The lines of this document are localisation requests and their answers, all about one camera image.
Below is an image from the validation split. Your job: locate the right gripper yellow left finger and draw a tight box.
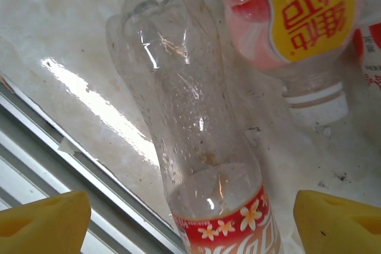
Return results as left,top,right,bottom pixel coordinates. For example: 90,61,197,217
0,190,92,254

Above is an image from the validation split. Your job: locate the clear bottle red white label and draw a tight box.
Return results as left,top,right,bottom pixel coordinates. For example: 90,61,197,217
352,18,381,90

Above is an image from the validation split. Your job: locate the clear bottle red floral label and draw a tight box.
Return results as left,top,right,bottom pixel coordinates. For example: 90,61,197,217
105,0,282,254

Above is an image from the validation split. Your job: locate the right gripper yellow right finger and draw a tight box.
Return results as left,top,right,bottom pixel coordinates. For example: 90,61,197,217
293,190,381,254

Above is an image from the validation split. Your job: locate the pink label bottle white cap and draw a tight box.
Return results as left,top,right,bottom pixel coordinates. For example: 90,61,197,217
213,0,357,126

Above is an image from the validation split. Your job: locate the aluminium table side rail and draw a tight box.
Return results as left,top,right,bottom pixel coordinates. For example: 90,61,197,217
0,69,187,254

